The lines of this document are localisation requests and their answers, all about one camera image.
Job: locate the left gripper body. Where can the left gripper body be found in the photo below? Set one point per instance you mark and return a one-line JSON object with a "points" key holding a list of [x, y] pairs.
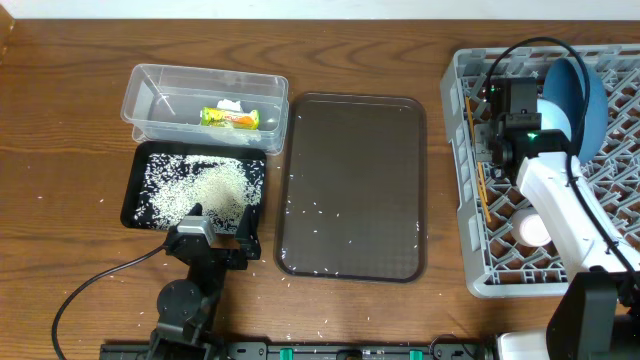
{"points": [[230, 263]]}

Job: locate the yellow green snack wrapper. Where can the yellow green snack wrapper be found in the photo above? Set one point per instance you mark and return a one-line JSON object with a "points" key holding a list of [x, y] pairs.
{"points": [[216, 117]]}

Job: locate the white tissue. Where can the white tissue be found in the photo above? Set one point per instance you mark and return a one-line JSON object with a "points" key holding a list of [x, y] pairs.
{"points": [[227, 104]]}

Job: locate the wooden chopstick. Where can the wooden chopstick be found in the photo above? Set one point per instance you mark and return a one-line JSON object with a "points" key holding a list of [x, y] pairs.
{"points": [[470, 119], [483, 192]]}

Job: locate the pink white cup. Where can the pink white cup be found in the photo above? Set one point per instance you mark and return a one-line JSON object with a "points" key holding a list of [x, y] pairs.
{"points": [[528, 228]]}

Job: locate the light blue rice bowl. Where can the light blue rice bowl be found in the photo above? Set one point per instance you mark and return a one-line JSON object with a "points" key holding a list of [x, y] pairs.
{"points": [[553, 117]]}

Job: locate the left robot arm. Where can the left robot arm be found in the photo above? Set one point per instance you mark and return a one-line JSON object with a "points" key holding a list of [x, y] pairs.
{"points": [[187, 307]]}

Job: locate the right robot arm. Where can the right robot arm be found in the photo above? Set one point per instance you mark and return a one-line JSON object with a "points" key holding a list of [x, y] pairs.
{"points": [[539, 137]]}

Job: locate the black waste tray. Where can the black waste tray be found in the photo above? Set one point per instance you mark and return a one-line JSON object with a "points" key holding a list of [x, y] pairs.
{"points": [[140, 160]]}

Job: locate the grey dishwasher rack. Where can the grey dishwasher rack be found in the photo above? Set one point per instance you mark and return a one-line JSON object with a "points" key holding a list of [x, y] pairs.
{"points": [[495, 265]]}

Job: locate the spilled rice pile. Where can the spilled rice pile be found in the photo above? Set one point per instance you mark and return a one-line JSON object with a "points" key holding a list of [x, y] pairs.
{"points": [[173, 184]]}

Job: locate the brown serving tray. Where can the brown serving tray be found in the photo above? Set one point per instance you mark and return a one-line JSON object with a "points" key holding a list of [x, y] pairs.
{"points": [[353, 199]]}

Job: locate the clear plastic bin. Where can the clear plastic bin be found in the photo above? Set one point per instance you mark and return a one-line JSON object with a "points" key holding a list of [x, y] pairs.
{"points": [[163, 102]]}

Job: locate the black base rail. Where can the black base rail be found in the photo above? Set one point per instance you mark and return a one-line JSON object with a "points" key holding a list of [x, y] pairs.
{"points": [[444, 347]]}

